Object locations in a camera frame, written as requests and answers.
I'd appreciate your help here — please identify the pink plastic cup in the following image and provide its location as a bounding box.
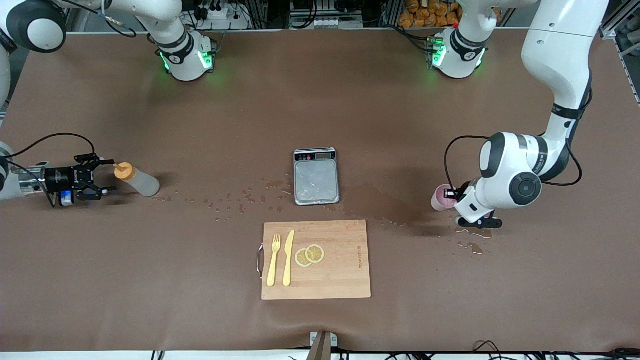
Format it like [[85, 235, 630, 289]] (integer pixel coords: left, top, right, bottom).
[[431, 184, 457, 212]]

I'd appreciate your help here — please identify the clear squeeze bottle orange cap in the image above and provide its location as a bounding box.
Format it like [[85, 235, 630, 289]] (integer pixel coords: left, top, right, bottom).
[[114, 162, 161, 198]]

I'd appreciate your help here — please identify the water puddle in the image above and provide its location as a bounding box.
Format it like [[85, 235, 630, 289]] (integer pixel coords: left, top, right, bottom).
[[345, 182, 436, 236]]

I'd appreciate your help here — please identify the silver digital kitchen scale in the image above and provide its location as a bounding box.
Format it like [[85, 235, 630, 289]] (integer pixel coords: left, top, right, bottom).
[[293, 147, 341, 206]]

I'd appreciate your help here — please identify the wooden cutting board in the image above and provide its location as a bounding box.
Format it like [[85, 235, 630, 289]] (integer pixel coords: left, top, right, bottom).
[[257, 220, 372, 301]]

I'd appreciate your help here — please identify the yellow plastic knife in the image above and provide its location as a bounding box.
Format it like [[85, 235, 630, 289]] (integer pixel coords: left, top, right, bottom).
[[282, 229, 296, 287]]

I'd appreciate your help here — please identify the orange snack packages pile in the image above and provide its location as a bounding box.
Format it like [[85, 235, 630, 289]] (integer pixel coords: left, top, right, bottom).
[[398, 0, 463, 28]]

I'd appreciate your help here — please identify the white power strip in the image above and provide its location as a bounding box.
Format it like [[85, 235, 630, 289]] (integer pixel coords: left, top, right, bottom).
[[192, 0, 251, 31], [313, 16, 363, 29]]

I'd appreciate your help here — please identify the yellow plastic fork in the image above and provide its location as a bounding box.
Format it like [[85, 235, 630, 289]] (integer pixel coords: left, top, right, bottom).
[[266, 234, 282, 288]]

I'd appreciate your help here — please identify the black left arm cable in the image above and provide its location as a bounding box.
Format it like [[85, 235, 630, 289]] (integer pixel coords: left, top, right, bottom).
[[444, 85, 584, 191]]

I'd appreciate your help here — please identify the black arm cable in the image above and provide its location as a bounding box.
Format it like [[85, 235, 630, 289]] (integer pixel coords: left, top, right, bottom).
[[4, 132, 97, 208], [444, 85, 584, 191]]

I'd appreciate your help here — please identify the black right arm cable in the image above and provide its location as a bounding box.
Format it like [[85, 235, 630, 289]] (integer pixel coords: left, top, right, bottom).
[[4, 132, 97, 208]]

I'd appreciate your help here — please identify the grey metal mount bracket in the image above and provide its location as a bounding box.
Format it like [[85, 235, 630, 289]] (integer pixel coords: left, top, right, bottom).
[[307, 331, 339, 360]]

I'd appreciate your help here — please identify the aluminium frame rail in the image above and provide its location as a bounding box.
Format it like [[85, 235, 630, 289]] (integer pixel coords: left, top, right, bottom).
[[600, 0, 640, 103]]

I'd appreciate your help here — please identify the black floor cable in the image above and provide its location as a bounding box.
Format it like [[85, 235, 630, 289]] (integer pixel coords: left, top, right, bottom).
[[472, 340, 640, 360]]

